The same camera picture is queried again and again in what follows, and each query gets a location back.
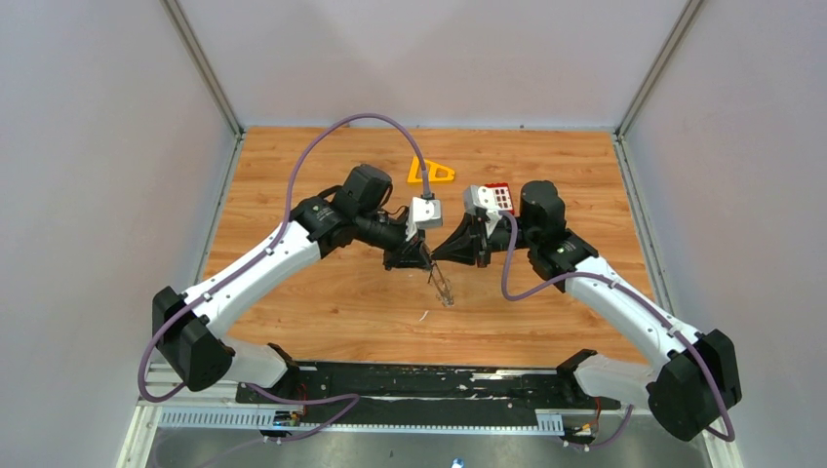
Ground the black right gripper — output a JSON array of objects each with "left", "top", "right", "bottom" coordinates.
[{"left": 430, "top": 213, "right": 538, "bottom": 269}]

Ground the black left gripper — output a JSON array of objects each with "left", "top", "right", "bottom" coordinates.
[{"left": 357, "top": 210, "right": 433, "bottom": 273}]

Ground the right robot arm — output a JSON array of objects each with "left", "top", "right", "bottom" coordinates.
[{"left": 433, "top": 180, "right": 742, "bottom": 443}]

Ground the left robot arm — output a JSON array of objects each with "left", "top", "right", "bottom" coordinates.
[{"left": 151, "top": 164, "right": 442, "bottom": 403}]

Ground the red toy window block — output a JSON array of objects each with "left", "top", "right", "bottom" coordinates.
[{"left": 485, "top": 182, "right": 515, "bottom": 214}]

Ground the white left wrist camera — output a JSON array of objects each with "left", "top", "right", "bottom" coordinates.
[{"left": 406, "top": 197, "right": 444, "bottom": 241}]

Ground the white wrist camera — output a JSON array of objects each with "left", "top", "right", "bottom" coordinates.
[
  {"left": 406, "top": 197, "right": 444, "bottom": 241},
  {"left": 462, "top": 185, "right": 501, "bottom": 224}
]

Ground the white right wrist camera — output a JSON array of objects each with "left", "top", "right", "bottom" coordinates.
[{"left": 462, "top": 185, "right": 501, "bottom": 224}]

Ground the yellow triangular toy frame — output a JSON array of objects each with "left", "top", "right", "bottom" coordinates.
[{"left": 406, "top": 156, "right": 456, "bottom": 184}]

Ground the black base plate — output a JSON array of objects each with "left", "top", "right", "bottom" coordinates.
[{"left": 270, "top": 361, "right": 621, "bottom": 428}]

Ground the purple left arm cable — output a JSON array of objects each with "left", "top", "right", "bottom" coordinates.
[{"left": 138, "top": 113, "right": 434, "bottom": 468}]

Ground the white slotted cable duct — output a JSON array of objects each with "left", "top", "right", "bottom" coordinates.
[{"left": 158, "top": 407, "right": 566, "bottom": 437}]

